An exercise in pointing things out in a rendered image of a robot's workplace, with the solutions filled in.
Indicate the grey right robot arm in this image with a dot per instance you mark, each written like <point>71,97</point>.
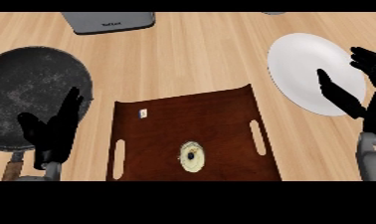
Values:
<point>368,155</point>

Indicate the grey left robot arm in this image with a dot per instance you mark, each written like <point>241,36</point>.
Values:
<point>45,172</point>

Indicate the white round plate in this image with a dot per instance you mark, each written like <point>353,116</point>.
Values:
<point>306,68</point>

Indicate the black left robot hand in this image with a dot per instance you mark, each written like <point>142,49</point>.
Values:
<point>60,131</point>

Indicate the black frying pan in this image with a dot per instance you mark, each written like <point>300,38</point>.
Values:
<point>35,92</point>

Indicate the dark brown wooden tray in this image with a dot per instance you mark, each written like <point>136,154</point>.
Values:
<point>195,135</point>

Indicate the grey flat appliance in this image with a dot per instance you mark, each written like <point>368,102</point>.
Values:
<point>110,22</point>

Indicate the small grey object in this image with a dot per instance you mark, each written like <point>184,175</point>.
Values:
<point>273,13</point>

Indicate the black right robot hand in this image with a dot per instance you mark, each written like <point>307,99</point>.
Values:
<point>343,98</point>

